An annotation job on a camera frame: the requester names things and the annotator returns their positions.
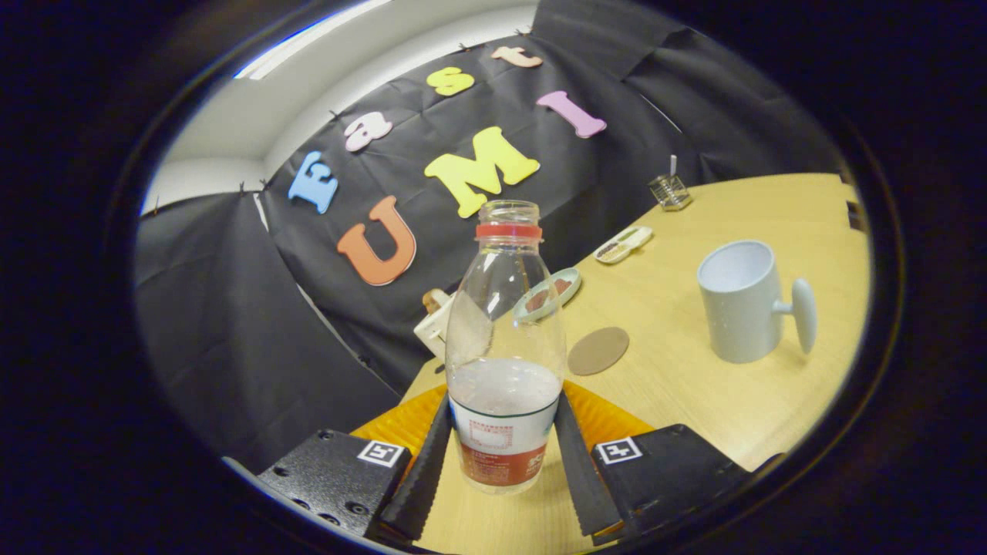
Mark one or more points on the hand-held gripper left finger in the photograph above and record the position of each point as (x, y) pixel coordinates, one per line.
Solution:
(420, 478)

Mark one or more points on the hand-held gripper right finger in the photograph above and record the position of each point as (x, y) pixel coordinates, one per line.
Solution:
(582, 478)

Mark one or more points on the clear plastic juice bottle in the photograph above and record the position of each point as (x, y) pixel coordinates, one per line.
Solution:
(505, 432)

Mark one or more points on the round brown coaster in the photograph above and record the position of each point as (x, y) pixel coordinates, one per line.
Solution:
(598, 351)

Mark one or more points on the pale blue cup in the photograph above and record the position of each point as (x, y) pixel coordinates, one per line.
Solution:
(740, 308)

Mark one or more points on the wooden table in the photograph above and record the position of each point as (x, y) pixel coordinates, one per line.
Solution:
(694, 401)

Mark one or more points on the white toaster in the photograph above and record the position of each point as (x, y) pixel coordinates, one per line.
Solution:
(432, 331)

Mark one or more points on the bread slice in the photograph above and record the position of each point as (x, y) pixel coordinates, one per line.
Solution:
(433, 299)

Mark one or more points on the brown meat piece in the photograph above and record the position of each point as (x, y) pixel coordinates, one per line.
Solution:
(537, 300)
(562, 286)

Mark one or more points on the pale green plate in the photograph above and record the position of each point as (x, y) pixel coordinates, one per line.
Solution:
(572, 276)

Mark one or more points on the white divided grain tray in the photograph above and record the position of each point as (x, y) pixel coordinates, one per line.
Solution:
(626, 242)

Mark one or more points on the black backdrop cloth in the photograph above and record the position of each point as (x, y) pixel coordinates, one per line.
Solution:
(231, 308)

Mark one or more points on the metal mesh holder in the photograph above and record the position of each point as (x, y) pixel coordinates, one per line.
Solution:
(671, 194)

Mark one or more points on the metal utensil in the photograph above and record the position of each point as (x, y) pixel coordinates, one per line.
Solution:
(672, 165)

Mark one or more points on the long ceiling light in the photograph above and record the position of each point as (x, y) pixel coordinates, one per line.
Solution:
(308, 38)

